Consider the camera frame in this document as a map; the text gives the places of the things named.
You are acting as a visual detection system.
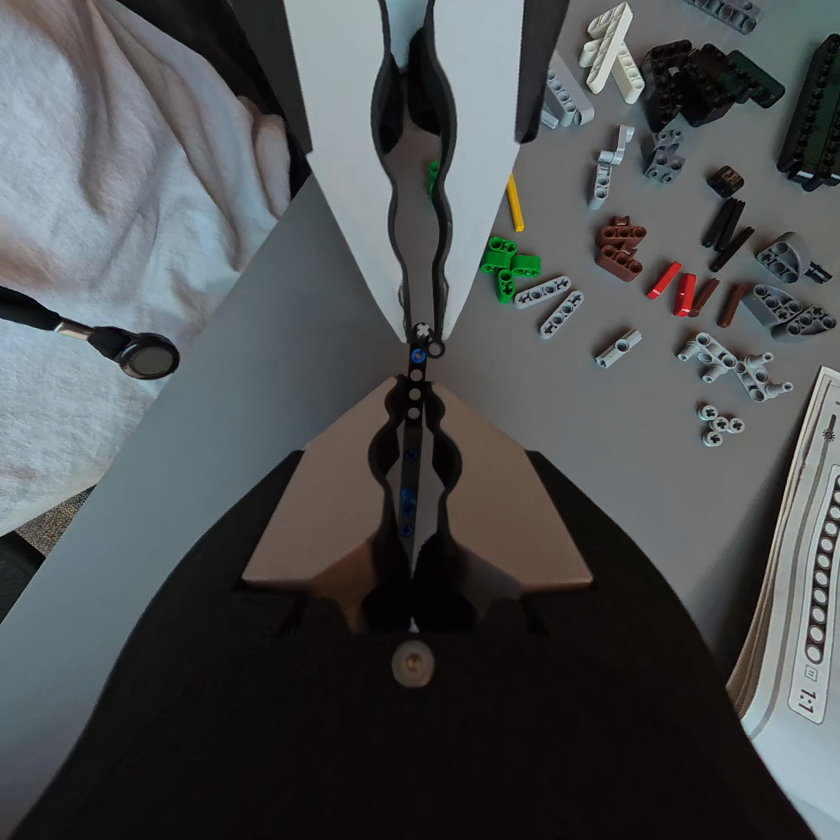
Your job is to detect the light grey lego connector beam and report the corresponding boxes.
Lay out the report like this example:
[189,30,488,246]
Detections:
[588,125,637,211]

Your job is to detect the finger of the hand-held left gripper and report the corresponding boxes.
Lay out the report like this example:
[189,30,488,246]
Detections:
[425,0,526,342]
[283,0,414,344]

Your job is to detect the brown lego liftarm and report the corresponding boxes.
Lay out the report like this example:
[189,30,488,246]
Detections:
[597,217,648,253]
[595,244,645,282]

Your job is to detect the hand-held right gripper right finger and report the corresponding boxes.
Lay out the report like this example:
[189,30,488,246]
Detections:
[413,379,595,633]

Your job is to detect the grey curved lego panel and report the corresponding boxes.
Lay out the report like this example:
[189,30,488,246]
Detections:
[771,303,838,343]
[755,231,815,284]
[742,283,805,329]

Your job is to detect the instruction booklet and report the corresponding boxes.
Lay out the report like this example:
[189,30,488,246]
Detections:
[725,366,840,840]

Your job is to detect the long grey lego beam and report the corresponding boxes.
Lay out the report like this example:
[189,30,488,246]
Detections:
[682,0,763,35]

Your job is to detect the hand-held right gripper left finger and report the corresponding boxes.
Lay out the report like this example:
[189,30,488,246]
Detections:
[241,375,414,633]

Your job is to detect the grey thin lego liftarm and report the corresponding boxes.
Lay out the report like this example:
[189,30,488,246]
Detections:
[515,276,572,310]
[539,290,585,340]

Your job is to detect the grey lego block connector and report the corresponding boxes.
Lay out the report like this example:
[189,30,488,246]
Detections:
[642,125,687,184]

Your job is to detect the black lanyard with round clip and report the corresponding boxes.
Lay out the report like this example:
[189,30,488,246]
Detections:
[0,285,181,382]

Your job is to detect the black lego beam assembly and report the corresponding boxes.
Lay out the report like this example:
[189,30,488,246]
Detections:
[397,320,448,559]

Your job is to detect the white lego beam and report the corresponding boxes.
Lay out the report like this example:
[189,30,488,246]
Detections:
[579,2,634,93]
[607,46,648,105]

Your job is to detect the grey angled lego connector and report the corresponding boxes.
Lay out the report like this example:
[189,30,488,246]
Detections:
[678,332,740,383]
[732,352,794,403]

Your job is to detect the stack of long dark beams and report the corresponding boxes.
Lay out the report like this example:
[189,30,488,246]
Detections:
[777,29,840,193]

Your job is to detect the black lego axle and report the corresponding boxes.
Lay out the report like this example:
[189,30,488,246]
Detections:
[714,199,747,252]
[701,197,736,249]
[708,226,756,274]

